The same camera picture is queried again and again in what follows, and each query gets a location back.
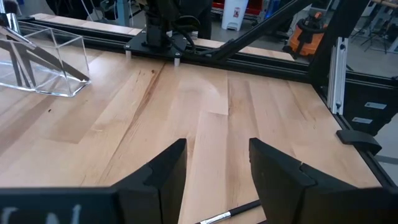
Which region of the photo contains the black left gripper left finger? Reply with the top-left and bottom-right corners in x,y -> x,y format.
0,138 -> 188,224

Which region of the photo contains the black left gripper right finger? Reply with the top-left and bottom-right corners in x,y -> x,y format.
248,138 -> 398,224

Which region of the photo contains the silver-ferrule makeup brush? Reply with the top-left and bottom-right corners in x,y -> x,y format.
195,199 -> 262,224

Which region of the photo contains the medium black makeup brush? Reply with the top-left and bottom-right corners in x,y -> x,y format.
21,46 -> 37,90

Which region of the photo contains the clear acrylic organizer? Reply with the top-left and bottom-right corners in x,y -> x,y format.
0,21 -> 92,98

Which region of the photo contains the large black makeup brush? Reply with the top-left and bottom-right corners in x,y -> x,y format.
7,40 -> 25,88

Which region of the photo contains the black table clamp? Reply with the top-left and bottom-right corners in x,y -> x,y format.
335,129 -> 383,157

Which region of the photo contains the orange shop vacuum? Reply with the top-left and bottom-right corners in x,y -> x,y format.
282,11 -> 328,60

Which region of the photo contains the white waste bin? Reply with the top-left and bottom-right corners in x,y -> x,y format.
221,0 -> 250,32

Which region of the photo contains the light wooden table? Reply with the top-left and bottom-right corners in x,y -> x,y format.
371,0 -> 398,10

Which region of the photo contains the silver aluminium extrusion post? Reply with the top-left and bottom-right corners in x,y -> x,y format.
326,36 -> 349,116

